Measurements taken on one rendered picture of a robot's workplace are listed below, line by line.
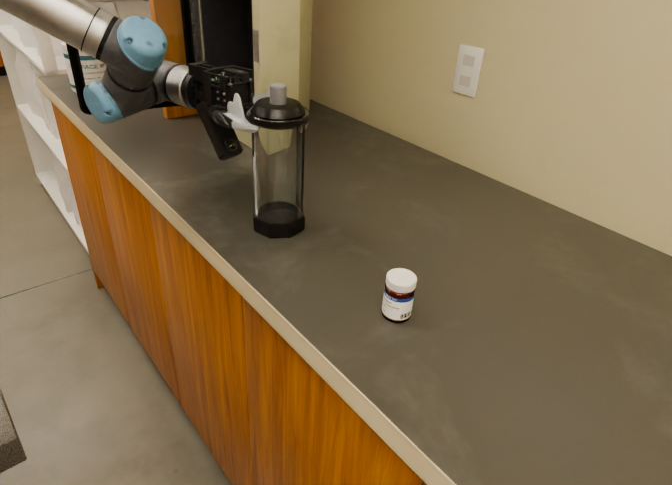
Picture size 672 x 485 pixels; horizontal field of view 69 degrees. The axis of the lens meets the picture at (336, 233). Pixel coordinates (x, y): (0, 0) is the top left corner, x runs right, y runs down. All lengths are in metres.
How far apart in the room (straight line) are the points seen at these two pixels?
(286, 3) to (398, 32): 0.37
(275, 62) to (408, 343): 0.76
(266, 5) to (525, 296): 0.80
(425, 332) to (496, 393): 0.13
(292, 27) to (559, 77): 0.60
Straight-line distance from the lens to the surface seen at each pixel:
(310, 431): 0.91
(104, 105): 0.97
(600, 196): 1.18
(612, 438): 0.70
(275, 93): 0.84
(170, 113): 1.54
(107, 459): 1.82
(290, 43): 1.24
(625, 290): 0.97
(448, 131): 1.36
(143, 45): 0.87
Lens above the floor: 1.43
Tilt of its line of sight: 31 degrees down
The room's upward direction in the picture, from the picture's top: 4 degrees clockwise
